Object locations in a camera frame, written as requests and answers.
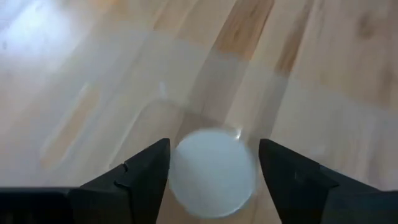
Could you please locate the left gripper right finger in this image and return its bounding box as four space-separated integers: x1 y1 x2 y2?
258 138 383 224

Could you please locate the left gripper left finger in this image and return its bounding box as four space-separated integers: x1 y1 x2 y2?
68 138 172 224

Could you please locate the orange bottle white cap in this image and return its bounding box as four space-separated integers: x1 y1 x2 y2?
169 128 259 219

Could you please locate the clear plastic bin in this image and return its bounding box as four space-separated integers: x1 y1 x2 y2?
0 26 398 224

